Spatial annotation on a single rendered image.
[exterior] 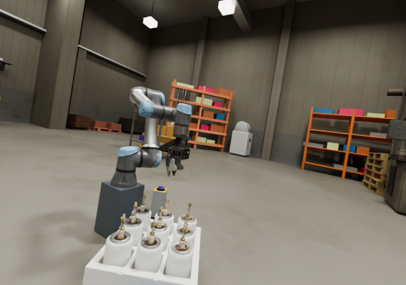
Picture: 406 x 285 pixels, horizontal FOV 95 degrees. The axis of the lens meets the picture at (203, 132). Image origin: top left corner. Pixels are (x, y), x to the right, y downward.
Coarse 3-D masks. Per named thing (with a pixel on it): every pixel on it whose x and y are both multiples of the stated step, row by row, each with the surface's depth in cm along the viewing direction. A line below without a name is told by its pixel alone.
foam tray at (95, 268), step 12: (168, 240) 87; (132, 252) 76; (96, 264) 65; (132, 264) 69; (192, 264) 72; (84, 276) 64; (96, 276) 63; (108, 276) 63; (120, 276) 63; (132, 276) 63; (144, 276) 64; (156, 276) 64; (168, 276) 65; (192, 276) 67
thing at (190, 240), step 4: (176, 228) 84; (176, 232) 80; (176, 236) 79; (180, 236) 78; (184, 236) 78; (188, 236) 79; (192, 236) 80; (176, 240) 79; (188, 240) 78; (192, 240) 79; (192, 244) 80
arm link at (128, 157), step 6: (120, 150) 111; (126, 150) 110; (132, 150) 111; (138, 150) 115; (120, 156) 110; (126, 156) 110; (132, 156) 112; (138, 156) 114; (120, 162) 110; (126, 162) 110; (132, 162) 112; (138, 162) 114; (120, 168) 110; (126, 168) 110; (132, 168) 113
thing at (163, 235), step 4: (148, 228) 81; (168, 228) 83; (148, 232) 79; (156, 232) 78; (160, 232) 79; (164, 232) 79; (168, 232) 82; (156, 236) 78; (160, 236) 78; (164, 236) 79; (168, 236) 83; (164, 240) 80; (164, 244) 80; (164, 248) 80
